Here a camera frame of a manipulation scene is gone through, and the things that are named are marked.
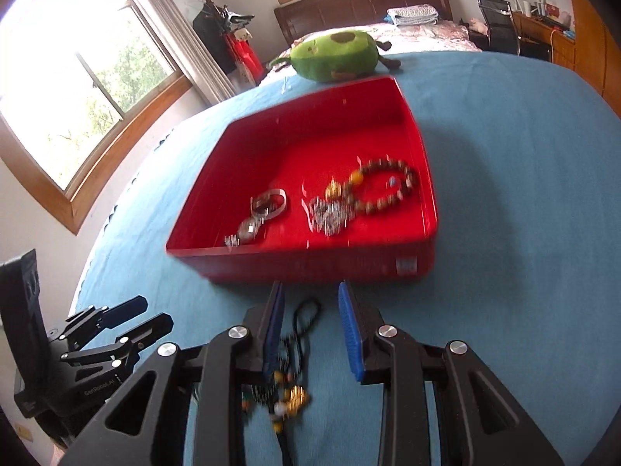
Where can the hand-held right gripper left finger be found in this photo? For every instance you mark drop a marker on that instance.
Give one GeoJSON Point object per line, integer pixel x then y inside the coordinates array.
{"type": "Point", "coordinates": [276, 320]}

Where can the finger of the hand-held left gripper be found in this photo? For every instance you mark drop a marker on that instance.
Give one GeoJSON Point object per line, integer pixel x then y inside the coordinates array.
{"type": "Point", "coordinates": [126, 311]}
{"type": "Point", "coordinates": [150, 330]}

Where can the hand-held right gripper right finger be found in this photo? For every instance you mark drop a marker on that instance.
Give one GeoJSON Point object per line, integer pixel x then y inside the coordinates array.
{"type": "Point", "coordinates": [349, 335]}

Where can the silver wristwatch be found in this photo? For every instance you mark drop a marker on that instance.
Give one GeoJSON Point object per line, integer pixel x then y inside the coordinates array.
{"type": "Point", "coordinates": [247, 228]}

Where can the silver bangle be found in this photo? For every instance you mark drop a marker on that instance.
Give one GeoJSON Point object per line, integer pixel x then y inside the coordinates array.
{"type": "Point", "coordinates": [281, 204]}

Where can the small gold pendant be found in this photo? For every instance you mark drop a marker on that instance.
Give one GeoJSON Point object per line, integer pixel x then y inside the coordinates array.
{"type": "Point", "coordinates": [333, 189]}

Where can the red tin box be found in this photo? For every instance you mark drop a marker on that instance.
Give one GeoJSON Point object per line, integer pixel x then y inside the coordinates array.
{"type": "Point", "coordinates": [291, 155]}

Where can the red bag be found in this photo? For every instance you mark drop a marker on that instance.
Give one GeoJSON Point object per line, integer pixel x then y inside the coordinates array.
{"type": "Point", "coordinates": [247, 60]}

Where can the green avocado plush toy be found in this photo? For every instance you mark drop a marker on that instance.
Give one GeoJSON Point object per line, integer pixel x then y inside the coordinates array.
{"type": "Point", "coordinates": [334, 56]}

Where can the long beige curtain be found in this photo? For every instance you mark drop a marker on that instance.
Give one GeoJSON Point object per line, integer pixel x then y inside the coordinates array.
{"type": "Point", "coordinates": [184, 34]}

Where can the wooden coat rack with clothes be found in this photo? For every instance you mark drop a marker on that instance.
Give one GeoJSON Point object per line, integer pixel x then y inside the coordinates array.
{"type": "Point", "coordinates": [211, 29]}

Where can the floral bedding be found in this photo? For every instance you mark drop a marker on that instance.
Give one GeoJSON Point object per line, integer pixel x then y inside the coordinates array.
{"type": "Point", "coordinates": [436, 36]}

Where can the dark wooden headboard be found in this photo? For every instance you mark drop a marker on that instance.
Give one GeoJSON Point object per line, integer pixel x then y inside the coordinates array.
{"type": "Point", "coordinates": [349, 7]}

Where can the folded patterned blanket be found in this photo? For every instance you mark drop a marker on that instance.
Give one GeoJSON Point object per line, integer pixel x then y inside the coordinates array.
{"type": "Point", "coordinates": [412, 14]}

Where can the pink soft toy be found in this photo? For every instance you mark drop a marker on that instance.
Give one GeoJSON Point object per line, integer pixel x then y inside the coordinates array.
{"type": "Point", "coordinates": [478, 25]}

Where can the black office chair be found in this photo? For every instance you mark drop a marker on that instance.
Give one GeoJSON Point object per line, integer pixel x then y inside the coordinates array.
{"type": "Point", "coordinates": [497, 24]}

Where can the wooden desk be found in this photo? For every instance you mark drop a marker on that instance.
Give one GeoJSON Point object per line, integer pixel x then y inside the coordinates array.
{"type": "Point", "coordinates": [538, 39]}

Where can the wooden wardrobe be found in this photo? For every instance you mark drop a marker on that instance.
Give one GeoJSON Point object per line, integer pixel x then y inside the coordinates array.
{"type": "Point", "coordinates": [594, 43]}

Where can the large wooden frame window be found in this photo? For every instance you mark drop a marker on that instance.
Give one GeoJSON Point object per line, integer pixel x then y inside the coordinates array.
{"type": "Point", "coordinates": [73, 82]}

